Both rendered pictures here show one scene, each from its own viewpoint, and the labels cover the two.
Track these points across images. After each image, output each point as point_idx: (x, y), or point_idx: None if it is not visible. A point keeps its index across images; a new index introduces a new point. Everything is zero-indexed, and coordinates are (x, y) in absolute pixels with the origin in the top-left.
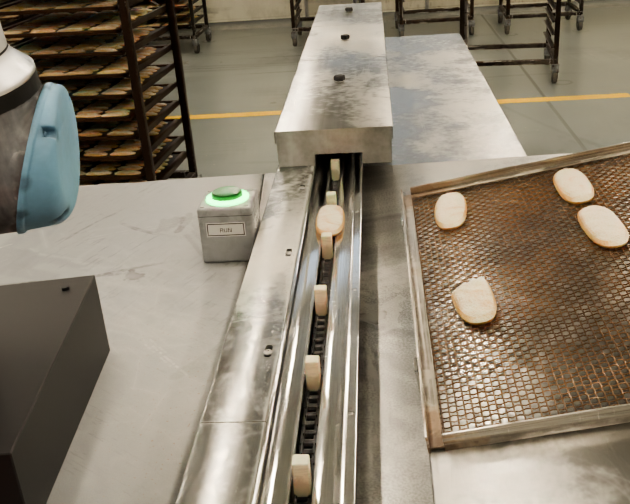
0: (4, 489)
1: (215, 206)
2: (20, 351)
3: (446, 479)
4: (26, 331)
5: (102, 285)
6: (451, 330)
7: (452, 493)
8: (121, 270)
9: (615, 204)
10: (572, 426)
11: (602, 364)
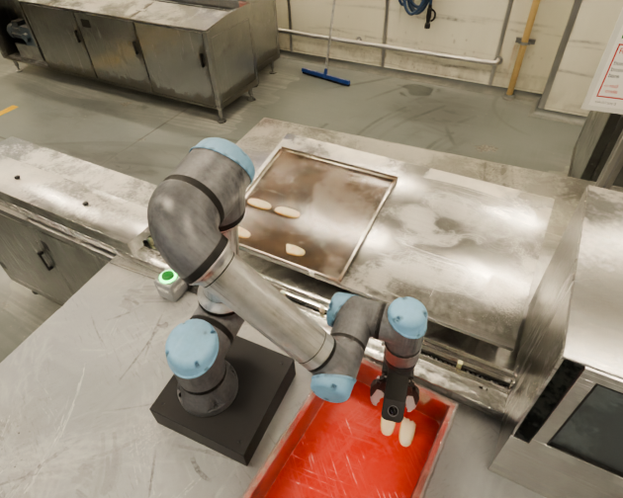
0: (293, 369)
1: (172, 282)
2: (242, 351)
3: (350, 285)
4: (230, 348)
5: (162, 336)
6: (300, 260)
7: (354, 286)
8: (155, 328)
9: (278, 204)
10: (353, 259)
11: (338, 244)
